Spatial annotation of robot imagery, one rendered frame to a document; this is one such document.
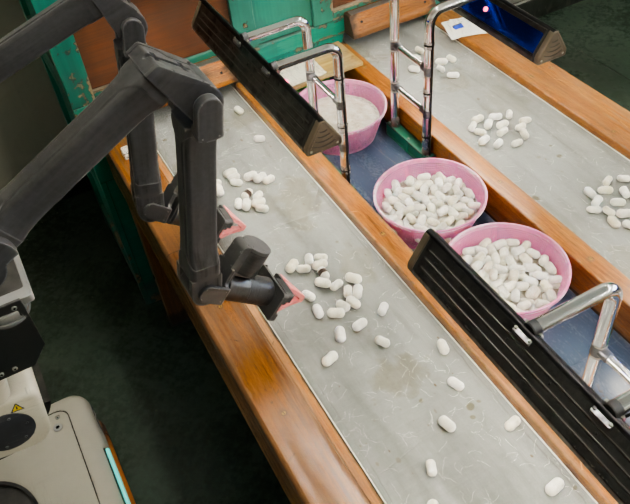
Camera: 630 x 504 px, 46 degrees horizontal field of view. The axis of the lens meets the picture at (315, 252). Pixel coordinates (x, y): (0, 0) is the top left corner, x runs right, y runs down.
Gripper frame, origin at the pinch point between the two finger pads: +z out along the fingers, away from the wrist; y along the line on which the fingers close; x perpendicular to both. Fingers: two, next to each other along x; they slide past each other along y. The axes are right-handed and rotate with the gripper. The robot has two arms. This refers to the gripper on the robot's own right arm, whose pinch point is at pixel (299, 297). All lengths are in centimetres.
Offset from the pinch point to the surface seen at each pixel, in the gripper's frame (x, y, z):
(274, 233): 1.2, 27.1, 9.5
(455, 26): -58, 76, 72
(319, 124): -31.2, 12.1, -8.9
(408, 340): -4.7, -15.7, 16.6
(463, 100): -43, 46, 60
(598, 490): -12, -59, 21
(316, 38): -34, 90, 39
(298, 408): 11.0, -19.9, -5.1
